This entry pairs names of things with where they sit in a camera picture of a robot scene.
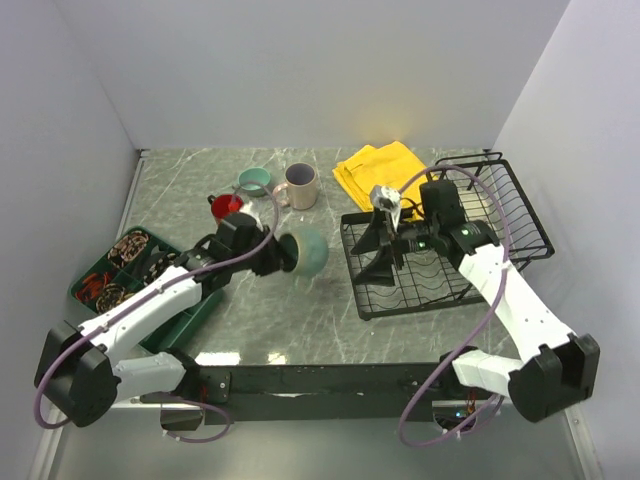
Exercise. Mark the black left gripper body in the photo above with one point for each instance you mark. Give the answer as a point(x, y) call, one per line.
point(265, 262)

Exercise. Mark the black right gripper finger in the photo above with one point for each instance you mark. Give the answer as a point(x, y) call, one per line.
point(370, 240)
point(380, 271)

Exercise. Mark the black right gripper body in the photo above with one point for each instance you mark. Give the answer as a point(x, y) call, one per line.
point(418, 237)

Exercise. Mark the green glazed mug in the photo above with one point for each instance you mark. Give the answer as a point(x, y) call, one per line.
point(305, 250)

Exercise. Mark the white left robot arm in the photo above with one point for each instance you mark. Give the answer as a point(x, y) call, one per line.
point(84, 370)

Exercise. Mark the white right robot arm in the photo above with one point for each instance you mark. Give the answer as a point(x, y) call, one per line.
point(555, 368)

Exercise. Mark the red mug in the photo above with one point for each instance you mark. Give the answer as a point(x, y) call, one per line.
point(223, 205)

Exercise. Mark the small teal cup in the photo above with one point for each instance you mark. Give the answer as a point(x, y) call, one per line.
point(253, 182)

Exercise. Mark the pink mug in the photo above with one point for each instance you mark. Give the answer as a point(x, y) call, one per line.
point(299, 190)

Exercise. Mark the yellow cloth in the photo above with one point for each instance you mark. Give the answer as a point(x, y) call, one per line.
point(390, 165)

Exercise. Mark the green organizer tray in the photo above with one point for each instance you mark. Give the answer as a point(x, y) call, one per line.
point(136, 259)

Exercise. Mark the black front base bar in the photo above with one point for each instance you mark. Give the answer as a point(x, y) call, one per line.
point(310, 392)

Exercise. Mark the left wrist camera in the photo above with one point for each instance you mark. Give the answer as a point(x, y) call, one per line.
point(249, 208)

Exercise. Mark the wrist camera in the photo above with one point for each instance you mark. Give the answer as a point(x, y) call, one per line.
point(387, 199)
point(249, 208)

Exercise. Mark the black wire dish rack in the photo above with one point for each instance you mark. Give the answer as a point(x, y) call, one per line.
point(489, 191)

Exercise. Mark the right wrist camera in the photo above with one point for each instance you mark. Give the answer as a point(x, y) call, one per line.
point(387, 199)

